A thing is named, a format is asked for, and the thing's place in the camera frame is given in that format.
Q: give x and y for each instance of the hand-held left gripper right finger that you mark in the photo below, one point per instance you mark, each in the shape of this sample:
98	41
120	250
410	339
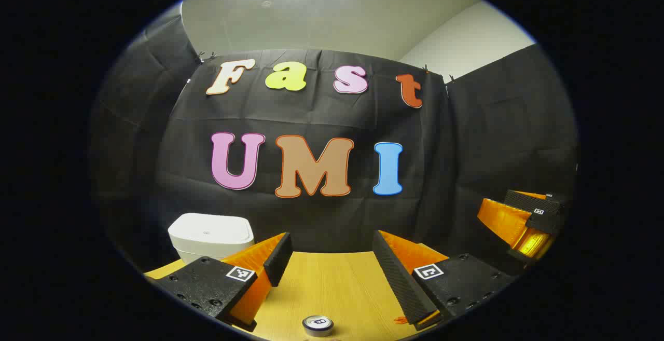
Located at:
397	284

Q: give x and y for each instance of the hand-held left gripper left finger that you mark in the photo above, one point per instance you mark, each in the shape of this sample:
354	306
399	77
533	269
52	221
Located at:
280	258

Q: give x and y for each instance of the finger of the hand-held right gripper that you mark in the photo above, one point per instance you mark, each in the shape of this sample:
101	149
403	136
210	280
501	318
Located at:
534	202

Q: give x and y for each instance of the orange paper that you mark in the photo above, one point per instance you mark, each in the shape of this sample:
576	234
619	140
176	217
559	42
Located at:
400	321

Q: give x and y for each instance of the white desktop garbage bin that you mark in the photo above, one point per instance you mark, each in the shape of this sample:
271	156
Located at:
210	234

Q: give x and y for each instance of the silver blue pop can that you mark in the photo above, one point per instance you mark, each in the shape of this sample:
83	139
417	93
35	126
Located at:
317	325

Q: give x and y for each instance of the wooden desktop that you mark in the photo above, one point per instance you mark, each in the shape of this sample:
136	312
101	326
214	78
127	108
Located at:
332	289

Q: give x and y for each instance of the black backdrop cloth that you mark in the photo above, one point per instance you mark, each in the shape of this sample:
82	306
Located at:
311	118

